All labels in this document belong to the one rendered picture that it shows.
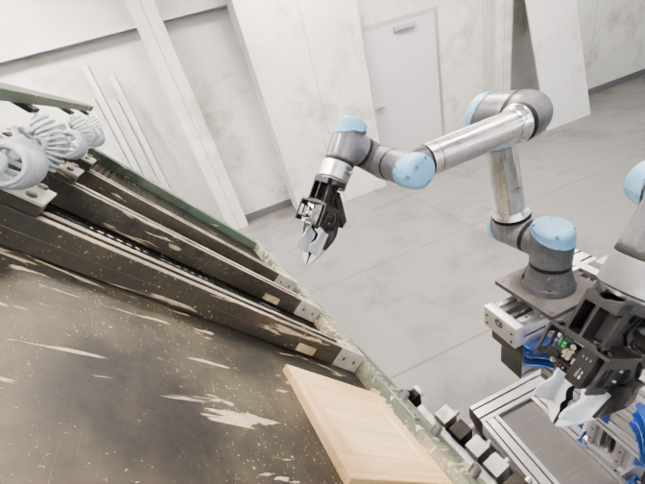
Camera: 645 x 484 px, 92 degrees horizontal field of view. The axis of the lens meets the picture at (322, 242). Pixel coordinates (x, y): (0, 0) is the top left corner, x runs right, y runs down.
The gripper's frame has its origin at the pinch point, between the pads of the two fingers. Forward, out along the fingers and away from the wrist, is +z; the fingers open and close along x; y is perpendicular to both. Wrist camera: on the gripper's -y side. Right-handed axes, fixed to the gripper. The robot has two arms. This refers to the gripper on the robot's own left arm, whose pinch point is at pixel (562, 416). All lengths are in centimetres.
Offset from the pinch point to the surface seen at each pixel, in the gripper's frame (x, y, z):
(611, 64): -496, -664, -249
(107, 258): -49, 68, 5
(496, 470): -18, -33, 49
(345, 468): -12.9, 22.0, 25.9
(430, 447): -25, -13, 45
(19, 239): -47, 81, 1
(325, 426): -22.2, 22.5, 27.3
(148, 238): -83, 66, 15
